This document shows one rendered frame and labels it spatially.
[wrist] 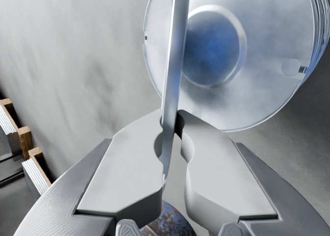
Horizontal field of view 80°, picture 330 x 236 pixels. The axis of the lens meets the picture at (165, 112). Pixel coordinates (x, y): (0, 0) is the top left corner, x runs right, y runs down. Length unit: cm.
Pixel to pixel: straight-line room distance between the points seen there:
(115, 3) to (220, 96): 66
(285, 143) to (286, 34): 38
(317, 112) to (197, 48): 35
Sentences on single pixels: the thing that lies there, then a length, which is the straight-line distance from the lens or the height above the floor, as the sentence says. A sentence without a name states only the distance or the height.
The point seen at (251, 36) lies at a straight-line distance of 32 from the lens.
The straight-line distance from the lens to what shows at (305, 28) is 30.
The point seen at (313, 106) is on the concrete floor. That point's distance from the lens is 58.
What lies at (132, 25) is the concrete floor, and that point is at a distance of 83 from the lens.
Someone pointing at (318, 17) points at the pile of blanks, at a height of 21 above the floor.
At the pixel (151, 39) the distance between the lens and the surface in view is 42.
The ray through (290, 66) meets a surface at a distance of 31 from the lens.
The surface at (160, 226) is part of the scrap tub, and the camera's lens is 104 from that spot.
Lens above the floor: 55
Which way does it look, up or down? 43 degrees down
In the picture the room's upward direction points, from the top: 117 degrees counter-clockwise
